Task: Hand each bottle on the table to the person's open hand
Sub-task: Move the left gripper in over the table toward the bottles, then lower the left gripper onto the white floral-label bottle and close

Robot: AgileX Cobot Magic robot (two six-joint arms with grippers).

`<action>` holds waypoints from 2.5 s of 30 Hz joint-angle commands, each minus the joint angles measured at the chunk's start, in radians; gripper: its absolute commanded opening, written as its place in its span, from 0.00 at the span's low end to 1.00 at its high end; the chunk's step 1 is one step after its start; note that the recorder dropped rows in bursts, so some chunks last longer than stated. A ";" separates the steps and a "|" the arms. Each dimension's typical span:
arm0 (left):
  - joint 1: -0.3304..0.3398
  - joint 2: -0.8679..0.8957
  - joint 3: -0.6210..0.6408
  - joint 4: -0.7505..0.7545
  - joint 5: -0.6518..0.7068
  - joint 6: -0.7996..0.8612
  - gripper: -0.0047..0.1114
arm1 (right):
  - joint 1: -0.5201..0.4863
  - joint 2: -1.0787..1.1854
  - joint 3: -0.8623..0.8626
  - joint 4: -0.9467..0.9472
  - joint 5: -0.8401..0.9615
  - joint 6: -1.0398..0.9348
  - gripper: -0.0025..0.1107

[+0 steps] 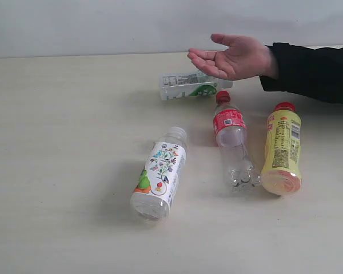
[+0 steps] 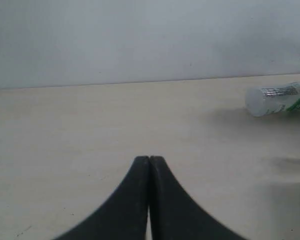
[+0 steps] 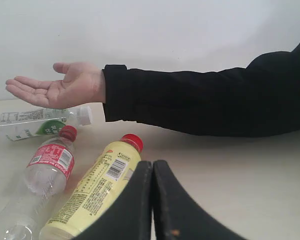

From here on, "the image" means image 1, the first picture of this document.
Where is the person's open hand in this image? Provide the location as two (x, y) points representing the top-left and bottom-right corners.
(188, 34), (278, 80)

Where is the black sleeved forearm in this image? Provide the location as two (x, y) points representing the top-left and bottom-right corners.
(260, 43), (343, 104)

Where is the clear bottle red label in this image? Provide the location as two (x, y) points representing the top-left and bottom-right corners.
(213, 91), (261, 193)

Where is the clear bottle green white label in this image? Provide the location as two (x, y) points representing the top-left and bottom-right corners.
(159, 71), (233, 101)

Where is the yellow juice bottle red cap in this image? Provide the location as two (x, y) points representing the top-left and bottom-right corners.
(261, 102), (302, 196)

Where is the clear bottle floral white label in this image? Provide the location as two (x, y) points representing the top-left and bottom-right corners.
(130, 127), (187, 221)

